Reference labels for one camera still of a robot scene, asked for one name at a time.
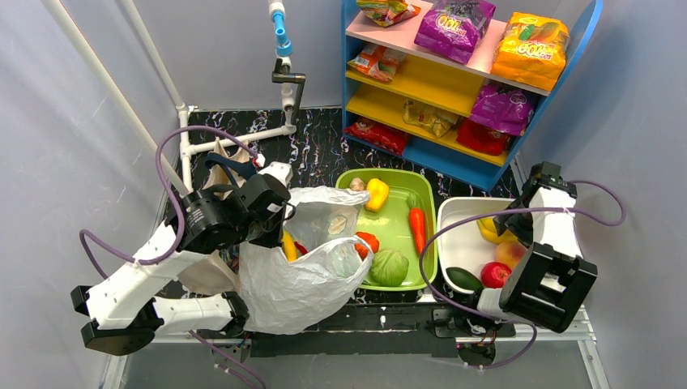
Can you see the red apple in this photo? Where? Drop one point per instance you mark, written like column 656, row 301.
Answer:
column 494, row 275

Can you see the white plastic grocery bag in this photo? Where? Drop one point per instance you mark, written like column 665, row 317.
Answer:
column 284, row 297

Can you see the yellow snack bag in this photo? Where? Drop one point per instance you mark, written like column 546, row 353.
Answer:
column 531, row 51

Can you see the yellow clear snack packet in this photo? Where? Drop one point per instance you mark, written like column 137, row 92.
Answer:
column 436, row 121

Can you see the peach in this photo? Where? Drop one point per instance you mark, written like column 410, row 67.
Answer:
column 510, row 254

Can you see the green cabbage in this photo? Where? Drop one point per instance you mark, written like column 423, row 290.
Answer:
column 389, row 268

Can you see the orange noodle packet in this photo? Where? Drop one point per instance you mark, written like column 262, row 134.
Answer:
column 377, row 61

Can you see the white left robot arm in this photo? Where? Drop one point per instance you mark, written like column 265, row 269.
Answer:
column 125, row 310

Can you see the red chili pepper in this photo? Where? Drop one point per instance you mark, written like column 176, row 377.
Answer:
column 300, row 248

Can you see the garlic bulb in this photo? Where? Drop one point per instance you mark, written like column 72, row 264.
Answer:
column 357, row 184

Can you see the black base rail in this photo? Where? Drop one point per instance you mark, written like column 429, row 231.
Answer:
column 430, row 328

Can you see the purple snack bag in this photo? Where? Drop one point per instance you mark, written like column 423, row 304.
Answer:
column 454, row 29
column 504, row 108

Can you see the colourful blue shelf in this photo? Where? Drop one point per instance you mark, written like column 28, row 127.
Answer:
column 438, row 81

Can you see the yellow banana bunch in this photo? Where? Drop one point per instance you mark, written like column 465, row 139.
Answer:
column 488, row 231

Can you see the red snack packet left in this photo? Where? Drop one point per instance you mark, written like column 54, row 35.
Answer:
column 379, row 135

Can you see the black clamp on pipe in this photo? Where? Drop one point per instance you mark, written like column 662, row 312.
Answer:
column 292, row 87

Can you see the red snack packet right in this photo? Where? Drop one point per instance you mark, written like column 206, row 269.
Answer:
column 482, row 139

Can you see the red snack packet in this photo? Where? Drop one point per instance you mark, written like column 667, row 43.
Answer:
column 379, row 135
column 482, row 139

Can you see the green plastic tray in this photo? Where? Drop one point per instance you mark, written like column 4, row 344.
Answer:
column 391, row 225

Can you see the purple snack bag top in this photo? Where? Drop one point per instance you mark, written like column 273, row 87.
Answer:
column 454, row 29

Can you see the green avocado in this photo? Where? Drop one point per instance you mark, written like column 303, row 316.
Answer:
column 464, row 279

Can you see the floral canvas tote bag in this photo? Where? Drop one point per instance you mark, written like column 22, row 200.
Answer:
column 215, row 219

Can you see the orange carrot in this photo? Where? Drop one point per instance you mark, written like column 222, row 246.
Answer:
column 416, row 220

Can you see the yellow bell pepper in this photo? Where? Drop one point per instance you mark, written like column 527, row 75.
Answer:
column 379, row 192

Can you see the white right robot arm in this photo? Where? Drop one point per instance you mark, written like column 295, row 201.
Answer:
column 552, row 280

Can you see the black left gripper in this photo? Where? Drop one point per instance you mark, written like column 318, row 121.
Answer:
column 273, row 213

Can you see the orange green snack bag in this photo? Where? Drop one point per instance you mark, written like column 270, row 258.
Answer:
column 386, row 13

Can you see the purple snack bag lower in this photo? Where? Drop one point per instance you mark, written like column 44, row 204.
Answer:
column 504, row 108

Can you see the white plastic tray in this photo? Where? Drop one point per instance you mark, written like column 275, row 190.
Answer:
column 463, row 246

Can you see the orange pumpkin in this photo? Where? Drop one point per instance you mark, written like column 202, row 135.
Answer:
column 369, row 246

